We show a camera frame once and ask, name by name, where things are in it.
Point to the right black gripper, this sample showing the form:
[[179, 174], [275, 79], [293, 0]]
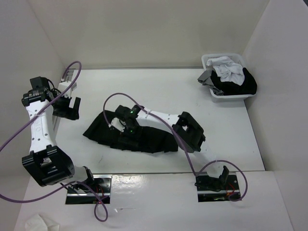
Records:
[[124, 136]]

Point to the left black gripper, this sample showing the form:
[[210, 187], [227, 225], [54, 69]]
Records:
[[72, 113]]

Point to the black pleated skirt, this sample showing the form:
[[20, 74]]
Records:
[[154, 140]]

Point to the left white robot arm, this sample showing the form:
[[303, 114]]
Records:
[[46, 162]]

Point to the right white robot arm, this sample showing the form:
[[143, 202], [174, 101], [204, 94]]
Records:
[[187, 132]]

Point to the grey garment in basket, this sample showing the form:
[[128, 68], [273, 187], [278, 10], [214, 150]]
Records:
[[205, 79]]

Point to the white garment in basket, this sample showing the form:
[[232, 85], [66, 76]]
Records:
[[227, 70]]

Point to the crumpled white tissue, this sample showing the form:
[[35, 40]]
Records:
[[41, 223]]

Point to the white plastic laundry basket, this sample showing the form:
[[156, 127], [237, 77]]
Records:
[[237, 59]]

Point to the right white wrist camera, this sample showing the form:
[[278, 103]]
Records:
[[118, 124]]

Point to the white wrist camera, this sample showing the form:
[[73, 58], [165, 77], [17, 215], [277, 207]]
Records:
[[118, 124], [64, 85]]

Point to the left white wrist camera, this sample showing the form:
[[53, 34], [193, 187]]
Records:
[[64, 85]]

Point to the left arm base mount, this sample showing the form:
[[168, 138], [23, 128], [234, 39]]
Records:
[[80, 195]]

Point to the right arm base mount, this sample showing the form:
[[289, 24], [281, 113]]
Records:
[[212, 190]]

